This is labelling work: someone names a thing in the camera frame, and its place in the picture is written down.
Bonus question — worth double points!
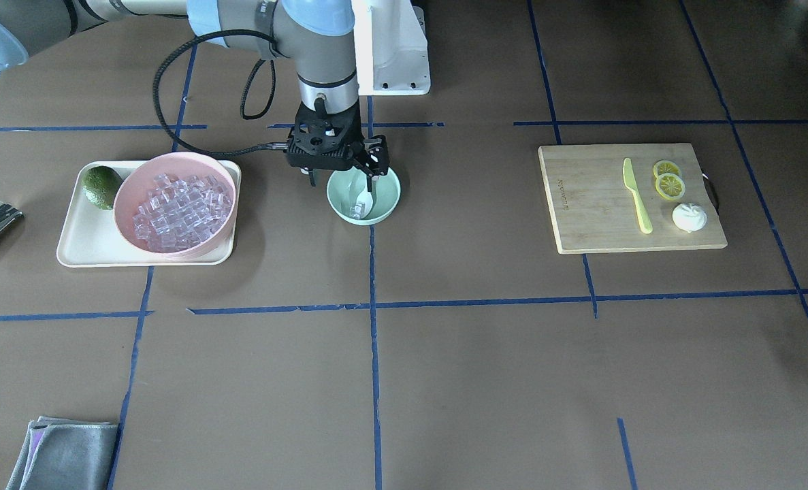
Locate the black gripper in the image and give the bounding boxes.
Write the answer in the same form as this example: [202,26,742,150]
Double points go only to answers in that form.
[287,103,390,192]

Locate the white plastic spoon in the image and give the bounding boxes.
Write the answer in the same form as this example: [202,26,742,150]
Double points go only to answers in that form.
[352,179,374,219]

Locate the clear ice cube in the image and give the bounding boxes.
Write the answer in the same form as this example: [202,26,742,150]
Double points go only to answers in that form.
[349,206,364,220]

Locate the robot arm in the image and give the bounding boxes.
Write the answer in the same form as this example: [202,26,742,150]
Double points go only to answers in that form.
[0,1,389,191]

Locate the small green bowl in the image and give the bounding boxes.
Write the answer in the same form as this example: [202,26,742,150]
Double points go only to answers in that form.
[326,167,402,226]

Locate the pink bowl of ice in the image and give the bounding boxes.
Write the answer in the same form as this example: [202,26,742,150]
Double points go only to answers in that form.
[112,152,241,263]

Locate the green lime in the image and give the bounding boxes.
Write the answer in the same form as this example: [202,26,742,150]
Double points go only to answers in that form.
[80,165,124,210]

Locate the bamboo cutting board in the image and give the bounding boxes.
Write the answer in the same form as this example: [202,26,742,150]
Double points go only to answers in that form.
[537,143,728,255]

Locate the beige serving tray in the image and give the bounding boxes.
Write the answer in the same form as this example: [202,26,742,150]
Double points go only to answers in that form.
[57,159,237,269]

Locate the yellow plastic knife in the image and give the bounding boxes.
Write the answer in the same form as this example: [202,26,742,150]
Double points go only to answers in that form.
[622,157,653,235]

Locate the upper lemon slice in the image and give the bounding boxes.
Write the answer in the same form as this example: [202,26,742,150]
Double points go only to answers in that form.
[653,159,681,179]

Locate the lemon slice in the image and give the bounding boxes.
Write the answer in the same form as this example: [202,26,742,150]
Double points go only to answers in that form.
[655,171,686,201]
[653,159,681,179]

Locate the lower lemon slice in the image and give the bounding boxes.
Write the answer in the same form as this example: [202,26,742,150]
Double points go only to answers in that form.
[655,171,686,201]

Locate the white steamed bun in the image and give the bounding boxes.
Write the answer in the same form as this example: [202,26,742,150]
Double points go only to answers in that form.
[671,203,708,233]

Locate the folded grey cloth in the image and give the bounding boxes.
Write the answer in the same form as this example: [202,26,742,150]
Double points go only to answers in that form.
[5,416,118,489]

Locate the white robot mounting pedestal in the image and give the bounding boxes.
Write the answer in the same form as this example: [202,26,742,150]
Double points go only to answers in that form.
[351,1,432,96]

